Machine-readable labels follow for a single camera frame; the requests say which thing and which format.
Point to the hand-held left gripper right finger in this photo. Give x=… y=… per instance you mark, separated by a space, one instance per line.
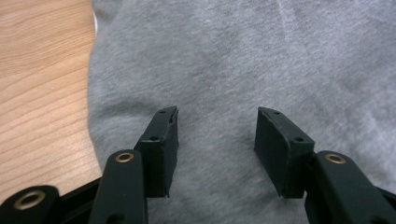
x=280 y=155

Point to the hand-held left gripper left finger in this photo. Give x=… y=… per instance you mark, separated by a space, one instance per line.
x=160 y=161

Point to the grey fleece garment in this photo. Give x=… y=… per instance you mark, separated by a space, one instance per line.
x=218 y=62

